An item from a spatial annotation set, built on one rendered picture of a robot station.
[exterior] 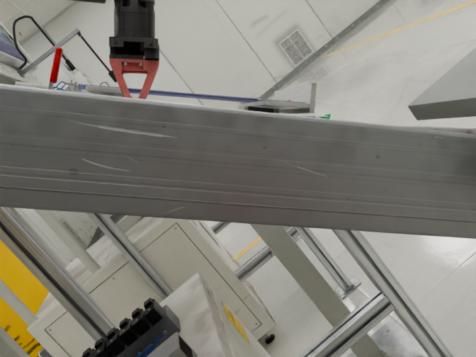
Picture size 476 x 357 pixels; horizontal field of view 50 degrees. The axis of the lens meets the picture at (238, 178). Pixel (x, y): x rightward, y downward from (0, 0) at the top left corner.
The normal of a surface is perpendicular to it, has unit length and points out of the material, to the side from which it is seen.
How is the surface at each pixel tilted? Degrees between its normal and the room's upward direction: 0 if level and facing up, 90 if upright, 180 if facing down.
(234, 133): 90
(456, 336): 0
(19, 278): 90
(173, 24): 90
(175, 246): 90
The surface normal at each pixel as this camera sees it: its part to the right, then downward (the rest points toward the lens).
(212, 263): 0.17, 0.11
